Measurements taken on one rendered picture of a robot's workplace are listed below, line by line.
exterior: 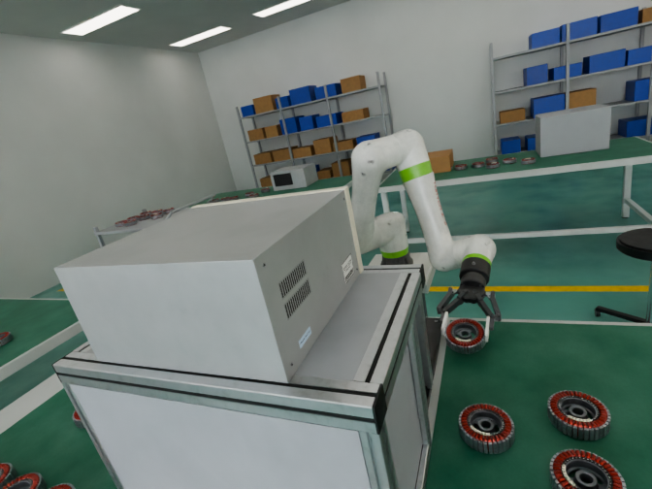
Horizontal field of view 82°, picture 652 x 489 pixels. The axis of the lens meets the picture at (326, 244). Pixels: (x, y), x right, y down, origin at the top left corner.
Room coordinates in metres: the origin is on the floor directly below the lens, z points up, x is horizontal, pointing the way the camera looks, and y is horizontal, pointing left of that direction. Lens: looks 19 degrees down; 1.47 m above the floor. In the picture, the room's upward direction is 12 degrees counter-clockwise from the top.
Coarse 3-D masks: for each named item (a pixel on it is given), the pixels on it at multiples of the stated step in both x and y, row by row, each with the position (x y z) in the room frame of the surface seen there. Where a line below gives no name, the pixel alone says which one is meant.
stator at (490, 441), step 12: (468, 408) 0.67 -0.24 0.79; (480, 408) 0.66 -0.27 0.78; (492, 408) 0.65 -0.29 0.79; (468, 420) 0.64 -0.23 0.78; (480, 420) 0.64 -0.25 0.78; (492, 420) 0.64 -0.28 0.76; (504, 420) 0.62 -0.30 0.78; (468, 432) 0.61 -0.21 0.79; (480, 432) 0.60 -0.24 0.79; (492, 432) 0.61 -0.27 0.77; (504, 432) 0.59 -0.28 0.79; (468, 444) 0.60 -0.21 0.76; (480, 444) 0.58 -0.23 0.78; (492, 444) 0.58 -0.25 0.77; (504, 444) 0.57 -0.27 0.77
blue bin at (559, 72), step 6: (564, 66) 5.78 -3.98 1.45; (570, 66) 5.75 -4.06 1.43; (576, 66) 5.72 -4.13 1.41; (552, 72) 5.91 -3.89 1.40; (558, 72) 5.81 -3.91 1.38; (564, 72) 5.78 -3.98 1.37; (570, 72) 5.75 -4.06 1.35; (576, 72) 5.72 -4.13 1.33; (552, 78) 5.91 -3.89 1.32; (558, 78) 5.81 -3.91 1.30; (564, 78) 5.78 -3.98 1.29
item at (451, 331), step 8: (456, 320) 0.96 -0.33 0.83; (464, 320) 0.95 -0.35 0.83; (472, 320) 0.94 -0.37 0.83; (448, 328) 0.94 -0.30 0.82; (456, 328) 0.94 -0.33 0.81; (464, 328) 0.94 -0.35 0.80; (472, 328) 0.93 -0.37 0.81; (480, 328) 0.91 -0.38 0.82; (448, 336) 0.91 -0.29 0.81; (472, 336) 0.91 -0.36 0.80; (480, 336) 0.88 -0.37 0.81; (448, 344) 0.91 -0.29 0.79; (456, 344) 0.88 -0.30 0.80; (464, 344) 0.87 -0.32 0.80; (472, 344) 0.86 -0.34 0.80; (480, 344) 0.86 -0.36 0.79; (464, 352) 0.87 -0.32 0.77; (472, 352) 0.87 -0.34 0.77
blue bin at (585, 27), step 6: (588, 18) 5.66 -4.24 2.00; (594, 18) 5.62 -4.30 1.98; (564, 24) 5.79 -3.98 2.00; (570, 24) 5.75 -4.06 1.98; (576, 24) 5.72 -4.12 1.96; (582, 24) 5.69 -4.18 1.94; (588, 24) 5.65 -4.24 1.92; (594, 24) 5.62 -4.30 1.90; (564, 30) 5.79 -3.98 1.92; (570, 30) 5.75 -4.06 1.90; (576, 30) 5.72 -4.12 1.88; (582, 30) 5.69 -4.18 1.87; (588, 30) 5.65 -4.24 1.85; (594, 30) 5.62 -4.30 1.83; (564, 36) 5.79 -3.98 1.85; (570, 36) 5.75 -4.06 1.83; (576, 36) 5.72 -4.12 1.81; (582, 36) 5.68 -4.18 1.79
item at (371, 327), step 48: (384, 288) 0.70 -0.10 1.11; (336, 336) 0.56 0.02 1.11; (384, 336) 0.53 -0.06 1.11; (96, 384) 0.62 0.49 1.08; (144, 384) 0.56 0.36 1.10; (192, 384) 0.51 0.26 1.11; (240, 384) 0.48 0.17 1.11; (288, 384) 0.46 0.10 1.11; (336, 384) 0.44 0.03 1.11; (384, 384) 0.43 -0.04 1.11
